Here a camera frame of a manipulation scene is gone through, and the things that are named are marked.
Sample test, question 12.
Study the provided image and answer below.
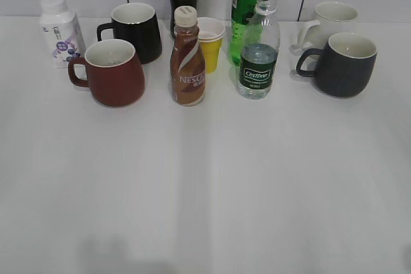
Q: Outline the red ceramic mug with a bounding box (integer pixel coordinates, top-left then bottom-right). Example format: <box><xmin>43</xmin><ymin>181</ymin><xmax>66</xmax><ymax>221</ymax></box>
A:
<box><xmin>67</xmin><ymin>39</ymin><xmax>145</xmax><ymax>107</ymax></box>

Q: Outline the white paper cup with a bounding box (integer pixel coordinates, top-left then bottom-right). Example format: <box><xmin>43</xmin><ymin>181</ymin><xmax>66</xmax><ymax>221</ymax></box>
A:
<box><xmin>197</xmin><ymin>17</ymin><xmax>225</xmax><ymax>42</ymax></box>

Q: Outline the brown Nescafe coffee bottle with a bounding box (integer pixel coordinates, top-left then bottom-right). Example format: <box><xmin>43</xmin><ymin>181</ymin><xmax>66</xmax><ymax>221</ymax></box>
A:
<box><xmin>170</xmin><ymin>6</ymin><xmax>206</xmax><ymax>106</ymax></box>

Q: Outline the black ceramic mug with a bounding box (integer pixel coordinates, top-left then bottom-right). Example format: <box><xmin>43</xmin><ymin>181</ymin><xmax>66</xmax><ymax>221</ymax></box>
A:
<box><xmin>96</xmin><ymin>3</ymin><xmax>162</xmax><ymax>64</ymax></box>

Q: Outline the yellow paper cup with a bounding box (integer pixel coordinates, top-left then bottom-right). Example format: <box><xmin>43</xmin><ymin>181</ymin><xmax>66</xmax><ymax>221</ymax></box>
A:
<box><xmin>199</xmin><ymin>37</ymin><xmax>223</xmax><ymax>74</ymax></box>

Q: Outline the dark grey ceramic mug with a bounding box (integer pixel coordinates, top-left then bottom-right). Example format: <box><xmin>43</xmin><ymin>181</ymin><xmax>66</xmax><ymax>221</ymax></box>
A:
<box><xmin>296</xmin><ymin>32</ymin><xmax>378</xmax><ymax>98</ymax></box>

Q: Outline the clear water bottle green label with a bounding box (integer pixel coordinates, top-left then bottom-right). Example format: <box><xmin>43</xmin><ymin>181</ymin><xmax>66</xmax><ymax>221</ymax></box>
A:
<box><xmin>237</xmin><ymin>0</ymin><xmax>281</xmax><ymax>99</ymax></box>

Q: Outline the white yogurt drink bottle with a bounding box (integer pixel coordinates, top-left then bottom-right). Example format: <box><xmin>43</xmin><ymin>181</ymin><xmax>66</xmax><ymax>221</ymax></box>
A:
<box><xmin>39</xmin><ymin>0</ymin><xmax>86</xmax><ymax>69</ymax></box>

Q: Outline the white ceramic mug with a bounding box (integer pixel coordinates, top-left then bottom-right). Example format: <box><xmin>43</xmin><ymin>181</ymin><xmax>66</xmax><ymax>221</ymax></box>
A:
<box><xmin>290</xmin><ymin>1</ymin><xmax>358</xmax><ymax>56</ymax></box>

